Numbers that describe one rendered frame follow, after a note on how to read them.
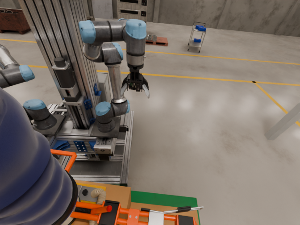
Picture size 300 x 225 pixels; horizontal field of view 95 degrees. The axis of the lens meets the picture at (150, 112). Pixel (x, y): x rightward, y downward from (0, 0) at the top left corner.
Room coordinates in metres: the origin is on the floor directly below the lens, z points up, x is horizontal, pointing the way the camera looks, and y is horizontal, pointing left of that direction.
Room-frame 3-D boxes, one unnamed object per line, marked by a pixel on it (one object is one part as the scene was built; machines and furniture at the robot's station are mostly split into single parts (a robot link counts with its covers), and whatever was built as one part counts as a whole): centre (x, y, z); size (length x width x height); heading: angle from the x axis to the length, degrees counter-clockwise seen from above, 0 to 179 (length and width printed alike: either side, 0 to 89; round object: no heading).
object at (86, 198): (0.22, 0.38, 1.08); 0.34 x 0.10 x 0.05; 89
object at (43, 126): (0.70, 0.85, 1.09); 0.15 x 0.15 x 0.10
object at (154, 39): (6.70, 0.21, 0.16); 1.21 x 0.80 x 0.33; 97
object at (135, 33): (0.57, 0.09, 1.82); 0.09 x 0.08 x 0.11; 32
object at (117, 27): (0.65, 0.16, 1.82); 0.11 x 0.11 x 0.08; 32
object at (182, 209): (0.18, -0.17, 1.18); 0.31 x 0.03 x 0.05; 102
